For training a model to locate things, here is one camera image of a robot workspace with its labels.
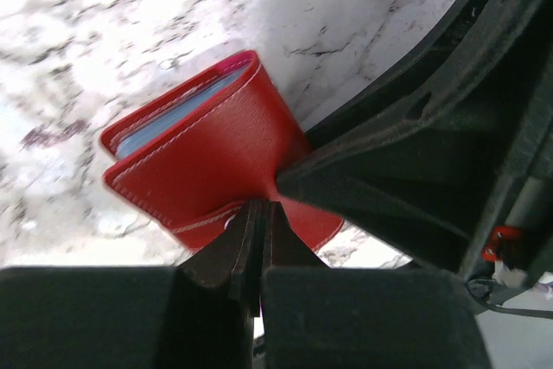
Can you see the red leather card holder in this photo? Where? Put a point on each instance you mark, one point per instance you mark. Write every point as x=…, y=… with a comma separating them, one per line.
x=193, y=156

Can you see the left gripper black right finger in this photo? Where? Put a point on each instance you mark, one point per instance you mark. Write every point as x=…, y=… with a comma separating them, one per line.
x=321, y=317

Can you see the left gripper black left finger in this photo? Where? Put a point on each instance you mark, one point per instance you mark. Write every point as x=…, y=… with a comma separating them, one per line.
x=198, y=314

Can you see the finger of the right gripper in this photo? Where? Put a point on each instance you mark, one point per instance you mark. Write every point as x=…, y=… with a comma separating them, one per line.
x=404, y=77
x=436, y=171

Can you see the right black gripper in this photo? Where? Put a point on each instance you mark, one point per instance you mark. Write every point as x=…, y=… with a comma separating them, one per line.
x=517, y=254

